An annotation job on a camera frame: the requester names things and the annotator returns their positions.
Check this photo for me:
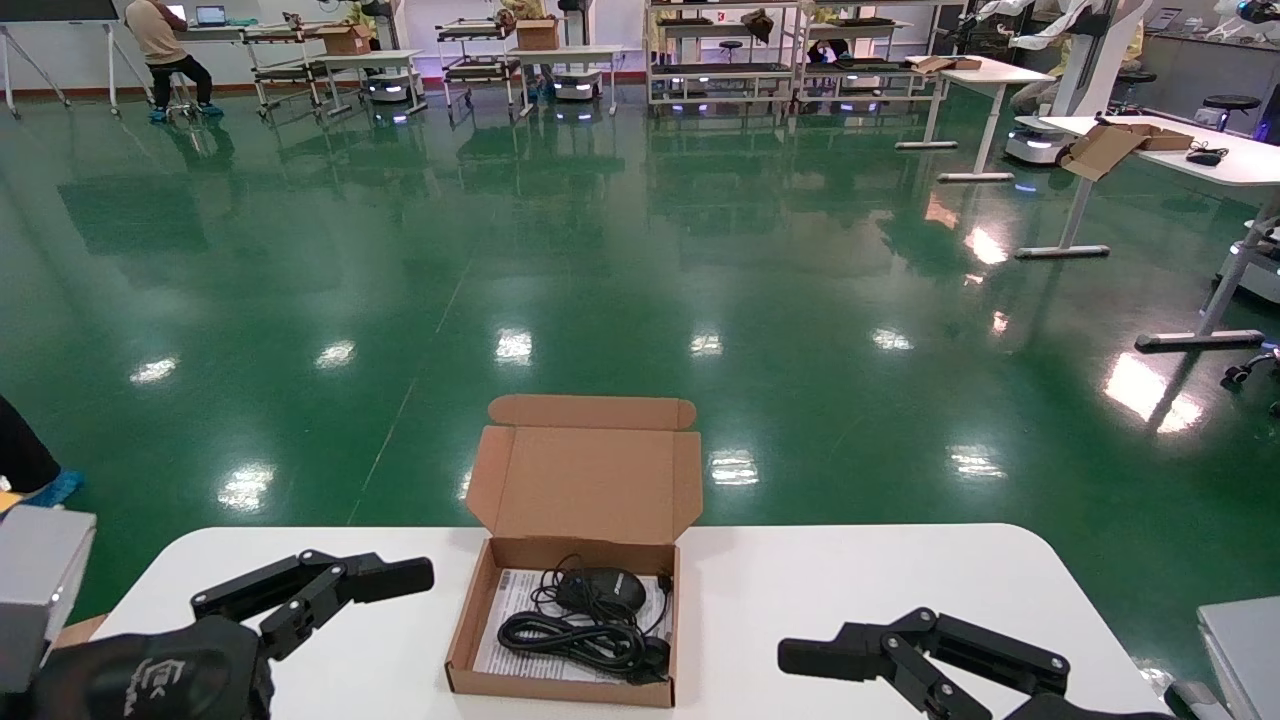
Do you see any large white table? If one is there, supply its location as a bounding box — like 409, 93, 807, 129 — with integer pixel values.
1015, 115, 1280, 351

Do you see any open brown cardboard box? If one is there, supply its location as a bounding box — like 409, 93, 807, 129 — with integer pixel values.
1060, 120, 1196, 181

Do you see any grey rounded robot part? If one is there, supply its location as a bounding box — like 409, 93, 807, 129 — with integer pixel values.
1165, 682, 1236, 720

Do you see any brown cardboard storage box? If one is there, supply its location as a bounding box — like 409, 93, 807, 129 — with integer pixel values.
445, 394, 704, 709

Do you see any white table with flat box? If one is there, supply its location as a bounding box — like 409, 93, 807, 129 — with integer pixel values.
895, 57, 1056, 184

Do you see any office chair wheel base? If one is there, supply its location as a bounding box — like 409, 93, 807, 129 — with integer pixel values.
1222, 348, 1280, 416

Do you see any black coiled cable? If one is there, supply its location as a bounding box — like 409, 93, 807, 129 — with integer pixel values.
497, 555, 673, 686

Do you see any person in black trousers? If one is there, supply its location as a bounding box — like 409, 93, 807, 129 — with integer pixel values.
0, 395, 84, 506

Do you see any white paper manual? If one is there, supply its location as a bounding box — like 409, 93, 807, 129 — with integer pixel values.
472, 568, 673, 686

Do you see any person in yellow coat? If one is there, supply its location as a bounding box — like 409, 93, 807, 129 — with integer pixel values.
1010, 25, 1146, 113

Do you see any white tall robot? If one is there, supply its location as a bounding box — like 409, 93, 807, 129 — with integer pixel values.
1005, 0, 1151, 166

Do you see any black round stool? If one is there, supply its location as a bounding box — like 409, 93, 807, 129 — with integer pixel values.
1203, 94, 1263, 131

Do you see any seated person in beige shirt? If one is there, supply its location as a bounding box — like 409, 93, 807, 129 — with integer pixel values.
124, 0, 223, 123

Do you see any brown cardboard piece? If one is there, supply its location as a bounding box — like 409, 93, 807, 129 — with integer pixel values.
50, 613, 109, 651

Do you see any black computer mouse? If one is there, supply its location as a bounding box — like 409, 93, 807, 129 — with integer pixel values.
555, 567, 648, 619

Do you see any black display on stand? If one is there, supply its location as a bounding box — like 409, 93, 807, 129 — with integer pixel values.
0, 0, 151, 119

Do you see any metal rack cart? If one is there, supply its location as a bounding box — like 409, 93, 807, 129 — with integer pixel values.
245, 25, 326, 119
437, 18, 521, 121

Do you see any large white shelf rack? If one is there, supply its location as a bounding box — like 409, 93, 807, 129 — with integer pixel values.
645, 0, 801, 111
800, 0, 966, 106

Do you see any small white table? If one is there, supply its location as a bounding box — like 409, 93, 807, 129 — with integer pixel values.
318, 50, 429, 116
508, 45, 623, 118

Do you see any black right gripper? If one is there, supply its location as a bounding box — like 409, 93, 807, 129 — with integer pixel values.
778, 607, 1179, 720

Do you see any black covered left gripper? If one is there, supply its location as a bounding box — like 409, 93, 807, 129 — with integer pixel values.
20, 550, 436, 720

